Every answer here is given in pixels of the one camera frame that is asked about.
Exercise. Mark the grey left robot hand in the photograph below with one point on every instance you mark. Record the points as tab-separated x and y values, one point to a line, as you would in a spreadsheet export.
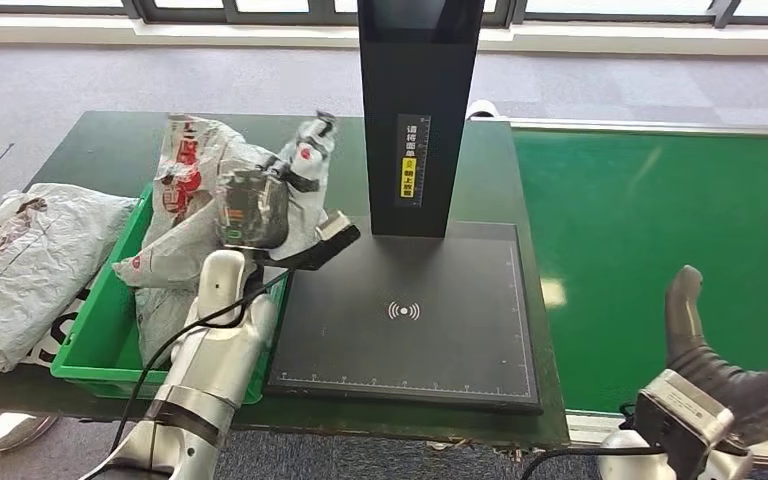
255	208

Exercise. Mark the white red-and-black print parcel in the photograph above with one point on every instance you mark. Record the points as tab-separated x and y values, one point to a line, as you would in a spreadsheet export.
185	199

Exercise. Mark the plain grey parcel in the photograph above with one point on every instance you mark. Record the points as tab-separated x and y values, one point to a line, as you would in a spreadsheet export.
159	318

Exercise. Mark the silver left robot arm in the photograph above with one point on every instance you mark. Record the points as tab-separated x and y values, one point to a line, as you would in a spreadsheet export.
205	371

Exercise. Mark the black inbound scanner machine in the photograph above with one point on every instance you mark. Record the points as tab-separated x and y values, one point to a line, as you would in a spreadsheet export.
417	99

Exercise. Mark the large grey black-print parcel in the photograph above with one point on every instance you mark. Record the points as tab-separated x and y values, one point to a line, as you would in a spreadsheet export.
33	272

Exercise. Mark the white conveyor end roller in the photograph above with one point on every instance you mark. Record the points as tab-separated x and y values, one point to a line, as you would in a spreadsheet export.
482	109

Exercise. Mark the green conveyor belt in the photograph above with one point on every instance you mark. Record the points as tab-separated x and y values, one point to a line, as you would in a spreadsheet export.
622	232

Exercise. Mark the dark green table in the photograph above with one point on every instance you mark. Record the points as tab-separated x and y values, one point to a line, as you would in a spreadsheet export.
106	146

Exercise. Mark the black yellow ruler label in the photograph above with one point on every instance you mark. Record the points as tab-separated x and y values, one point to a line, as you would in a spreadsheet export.
412	159

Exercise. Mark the green plastic crate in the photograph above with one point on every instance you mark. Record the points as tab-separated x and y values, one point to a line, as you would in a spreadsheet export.
102	331

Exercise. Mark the round chrome base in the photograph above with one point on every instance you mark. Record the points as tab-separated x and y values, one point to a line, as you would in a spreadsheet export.
3	430

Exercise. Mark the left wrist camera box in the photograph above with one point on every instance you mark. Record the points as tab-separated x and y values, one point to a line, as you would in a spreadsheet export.
334	232

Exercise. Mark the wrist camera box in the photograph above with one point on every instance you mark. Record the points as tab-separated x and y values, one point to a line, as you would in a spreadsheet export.
682	411
334	232

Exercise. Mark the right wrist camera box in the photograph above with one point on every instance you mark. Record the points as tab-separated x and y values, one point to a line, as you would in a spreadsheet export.
682	411

